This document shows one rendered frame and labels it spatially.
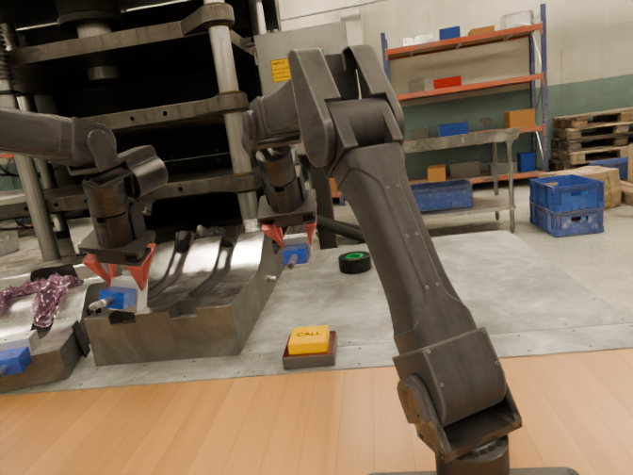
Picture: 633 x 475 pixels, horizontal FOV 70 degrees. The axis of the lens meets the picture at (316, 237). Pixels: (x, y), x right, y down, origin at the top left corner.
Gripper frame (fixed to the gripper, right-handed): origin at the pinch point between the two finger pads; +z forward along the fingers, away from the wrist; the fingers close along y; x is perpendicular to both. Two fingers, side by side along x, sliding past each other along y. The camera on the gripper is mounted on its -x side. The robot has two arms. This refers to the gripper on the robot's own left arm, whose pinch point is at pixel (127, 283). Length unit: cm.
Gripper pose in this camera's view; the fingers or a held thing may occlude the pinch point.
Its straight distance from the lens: 84.9
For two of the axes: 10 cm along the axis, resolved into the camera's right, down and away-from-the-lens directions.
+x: -1.1, 5.4, -8.4
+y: -9.9, -0.9, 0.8
